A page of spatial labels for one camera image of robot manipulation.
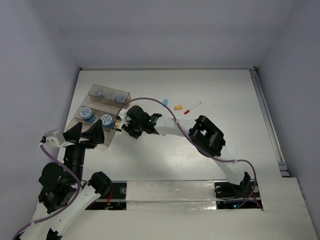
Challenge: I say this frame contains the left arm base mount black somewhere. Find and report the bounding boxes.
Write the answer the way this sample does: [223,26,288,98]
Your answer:
[86,181,127,211]

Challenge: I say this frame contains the yellow marker cap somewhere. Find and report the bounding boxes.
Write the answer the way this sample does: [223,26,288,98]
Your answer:
[174,105,183,111]

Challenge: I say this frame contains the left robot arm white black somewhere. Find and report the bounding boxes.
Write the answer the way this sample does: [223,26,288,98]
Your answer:
[13,120,113,240]

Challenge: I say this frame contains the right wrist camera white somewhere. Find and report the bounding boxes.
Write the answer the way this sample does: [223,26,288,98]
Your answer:
[116,109,128,121]

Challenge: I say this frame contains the red tipped white pen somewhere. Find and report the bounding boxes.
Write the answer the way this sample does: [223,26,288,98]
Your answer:
[184,101,202,115]

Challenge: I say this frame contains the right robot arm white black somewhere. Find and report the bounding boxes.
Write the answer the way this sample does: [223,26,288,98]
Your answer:
[117,105,251,196]

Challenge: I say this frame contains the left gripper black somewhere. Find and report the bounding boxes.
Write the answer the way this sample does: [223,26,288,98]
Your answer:
[62,117,106,181]

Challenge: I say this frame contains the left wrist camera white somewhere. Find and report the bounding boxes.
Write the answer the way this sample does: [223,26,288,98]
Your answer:
[40,130,74,148]

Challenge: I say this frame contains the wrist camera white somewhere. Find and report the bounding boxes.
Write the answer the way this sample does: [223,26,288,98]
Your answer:
[40,130,74,148]
[116,109,128,121]

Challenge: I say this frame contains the aluminium rail right side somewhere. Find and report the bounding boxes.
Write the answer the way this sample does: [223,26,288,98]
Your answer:
[249,67,291,178]

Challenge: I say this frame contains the clear bead cup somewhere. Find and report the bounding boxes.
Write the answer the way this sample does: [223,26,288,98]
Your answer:
[104,91,117,101]
[115,93,127,104]
[95,87,105,98]

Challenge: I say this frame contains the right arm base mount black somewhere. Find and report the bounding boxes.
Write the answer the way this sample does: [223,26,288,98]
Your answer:
[213,172,263,210]

